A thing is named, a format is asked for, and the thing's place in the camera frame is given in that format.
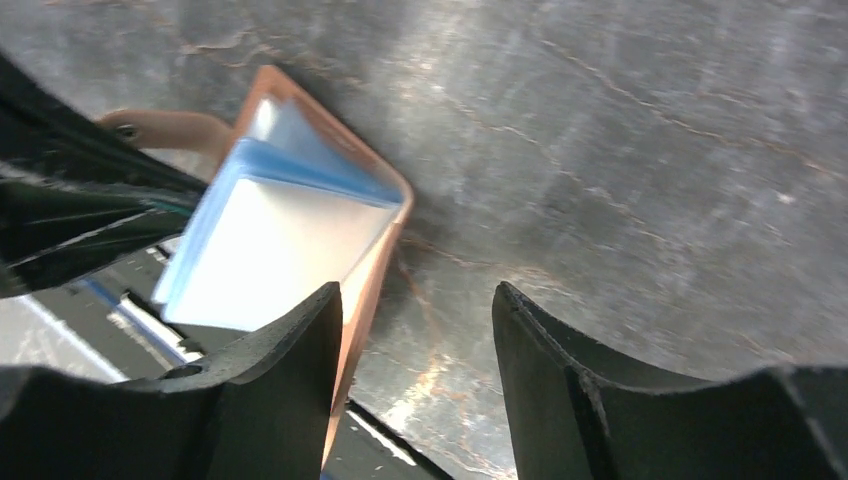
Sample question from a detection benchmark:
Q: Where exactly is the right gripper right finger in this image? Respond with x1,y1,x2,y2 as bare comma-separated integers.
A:
491,282,847,479

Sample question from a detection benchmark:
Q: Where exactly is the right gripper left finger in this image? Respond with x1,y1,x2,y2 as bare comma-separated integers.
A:
1,282,342,479

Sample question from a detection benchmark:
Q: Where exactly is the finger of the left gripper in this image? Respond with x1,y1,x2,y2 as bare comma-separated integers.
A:
1,182,199,298
1,56,206,206

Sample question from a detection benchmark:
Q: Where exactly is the brown leather card holder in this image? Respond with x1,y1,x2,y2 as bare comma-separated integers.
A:
99,65,414,445

